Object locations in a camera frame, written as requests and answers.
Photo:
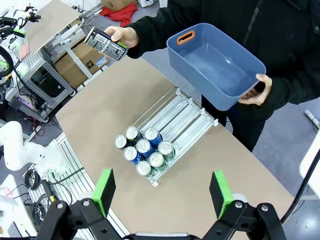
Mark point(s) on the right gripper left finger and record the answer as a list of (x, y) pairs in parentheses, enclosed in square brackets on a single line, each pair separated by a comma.
[(103, 190)]

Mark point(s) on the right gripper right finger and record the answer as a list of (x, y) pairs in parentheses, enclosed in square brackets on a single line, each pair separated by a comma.
[(221, 192)]

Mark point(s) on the green soda can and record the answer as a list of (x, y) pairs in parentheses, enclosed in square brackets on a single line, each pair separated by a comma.
[(165, 148), (143, 168), (156, 159)]

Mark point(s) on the blue Pocari Sweat can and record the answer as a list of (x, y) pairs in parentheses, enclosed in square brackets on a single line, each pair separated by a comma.
[(151, 133), (143, 146), (130, 153)]

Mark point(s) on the black Pepsi can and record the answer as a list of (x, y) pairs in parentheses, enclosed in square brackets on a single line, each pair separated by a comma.
[(132, 133), (120, 141), (105, 43)]

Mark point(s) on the person's right forearm black sleeve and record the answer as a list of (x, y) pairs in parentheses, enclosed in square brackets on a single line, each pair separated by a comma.
[(160, 27)]

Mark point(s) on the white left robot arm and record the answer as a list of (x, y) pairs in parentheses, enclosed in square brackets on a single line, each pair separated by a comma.
[(22, 150)]

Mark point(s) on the person's left forearm black sleeve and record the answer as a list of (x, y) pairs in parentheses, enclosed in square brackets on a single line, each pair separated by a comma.
[(292, 85)]

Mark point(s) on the person's left hand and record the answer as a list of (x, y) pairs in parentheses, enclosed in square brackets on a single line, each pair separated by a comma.
[(266, 90)]

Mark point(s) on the person's right hand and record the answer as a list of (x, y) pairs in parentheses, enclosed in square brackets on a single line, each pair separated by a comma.
[(125, 36)]

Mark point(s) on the white slatted robot platform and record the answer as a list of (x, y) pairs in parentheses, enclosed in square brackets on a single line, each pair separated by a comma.
[(75, 175)]

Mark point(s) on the black keyboard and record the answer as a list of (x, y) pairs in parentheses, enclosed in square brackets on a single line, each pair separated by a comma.
[(15, 230)]

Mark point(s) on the large brown cardboard box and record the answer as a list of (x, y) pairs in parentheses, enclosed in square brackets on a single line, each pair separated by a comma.
[(80, 62)]

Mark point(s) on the beige top table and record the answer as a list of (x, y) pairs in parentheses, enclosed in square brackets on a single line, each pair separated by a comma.
[(50, 22)]

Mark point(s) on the person in black jacket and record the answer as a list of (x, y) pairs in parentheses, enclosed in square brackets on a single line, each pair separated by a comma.
[(275, 25)]

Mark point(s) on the red cloth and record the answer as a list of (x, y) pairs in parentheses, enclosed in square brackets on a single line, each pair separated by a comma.
[(122, 13)]

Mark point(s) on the aluminium frame cart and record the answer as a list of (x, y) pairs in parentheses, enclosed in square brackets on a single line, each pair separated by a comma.
[(37, 85)]

